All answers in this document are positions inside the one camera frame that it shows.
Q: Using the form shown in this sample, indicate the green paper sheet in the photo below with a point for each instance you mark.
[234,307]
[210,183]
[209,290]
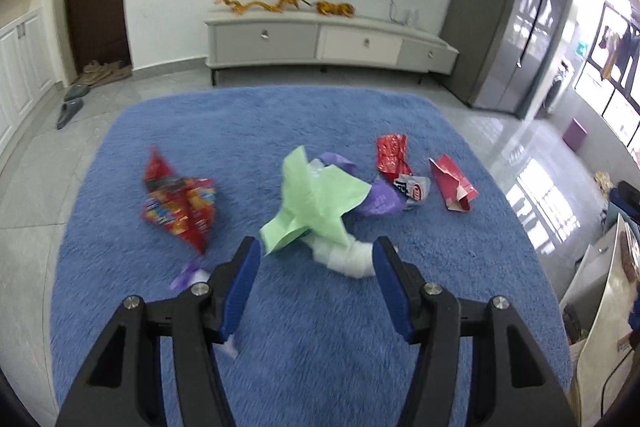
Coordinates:
[314,198]

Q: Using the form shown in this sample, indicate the white wall cabinets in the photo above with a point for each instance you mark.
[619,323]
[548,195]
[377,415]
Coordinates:
[26,69]

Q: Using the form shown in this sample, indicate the brown door mat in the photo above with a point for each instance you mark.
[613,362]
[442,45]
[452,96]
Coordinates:
[97,75]

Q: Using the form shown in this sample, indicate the white grey TV cabinet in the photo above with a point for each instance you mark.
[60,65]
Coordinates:
[301,38]

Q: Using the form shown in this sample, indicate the silver printed snack bag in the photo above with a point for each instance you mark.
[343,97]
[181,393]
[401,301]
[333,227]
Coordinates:
[414,188]

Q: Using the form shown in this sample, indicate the grey slippers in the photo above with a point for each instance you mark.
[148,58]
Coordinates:
[73,102]

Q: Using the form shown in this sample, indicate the small purple wrapper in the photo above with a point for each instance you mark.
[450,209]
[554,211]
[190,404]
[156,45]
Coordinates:
[190,274]

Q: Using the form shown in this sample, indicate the purple plastic bag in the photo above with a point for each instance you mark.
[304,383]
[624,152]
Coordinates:
[382,199]

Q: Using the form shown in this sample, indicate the grey double-door refrigerator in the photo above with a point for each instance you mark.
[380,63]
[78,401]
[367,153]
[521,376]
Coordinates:
[502,45]

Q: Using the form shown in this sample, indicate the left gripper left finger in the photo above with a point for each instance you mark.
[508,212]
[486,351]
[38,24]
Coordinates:
[122,381]

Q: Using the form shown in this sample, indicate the golden dragon figurine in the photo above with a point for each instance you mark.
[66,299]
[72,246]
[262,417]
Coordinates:
[237,7]

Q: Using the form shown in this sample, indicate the white washing machine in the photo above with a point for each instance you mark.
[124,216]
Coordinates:
[558,81]

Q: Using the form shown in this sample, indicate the red snack chip bag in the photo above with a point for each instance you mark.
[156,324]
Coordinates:
[182,205]

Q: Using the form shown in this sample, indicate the red paper box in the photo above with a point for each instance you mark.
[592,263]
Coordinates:
[456,189]

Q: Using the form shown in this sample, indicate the red foil wrapper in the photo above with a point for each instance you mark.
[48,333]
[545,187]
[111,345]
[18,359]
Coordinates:
[391,156]

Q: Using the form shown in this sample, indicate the blue shaggy rug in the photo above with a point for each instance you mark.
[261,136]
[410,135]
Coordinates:
[315,348]

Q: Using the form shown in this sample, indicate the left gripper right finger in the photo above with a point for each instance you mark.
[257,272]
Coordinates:
[480,352]

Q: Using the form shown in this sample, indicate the white marble table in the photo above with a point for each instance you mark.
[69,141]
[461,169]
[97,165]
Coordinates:
[600,299]

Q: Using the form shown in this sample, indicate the white plastic bag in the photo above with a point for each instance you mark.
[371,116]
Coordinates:
[354,260]

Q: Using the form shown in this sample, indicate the purple stool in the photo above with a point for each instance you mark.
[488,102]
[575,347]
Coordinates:
[575,135]

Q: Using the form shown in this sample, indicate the hanging laundry clothes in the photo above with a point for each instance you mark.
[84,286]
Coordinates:
[620,50]

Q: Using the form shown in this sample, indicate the golden tiger figurine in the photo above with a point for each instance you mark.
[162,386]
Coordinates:
[327,8]

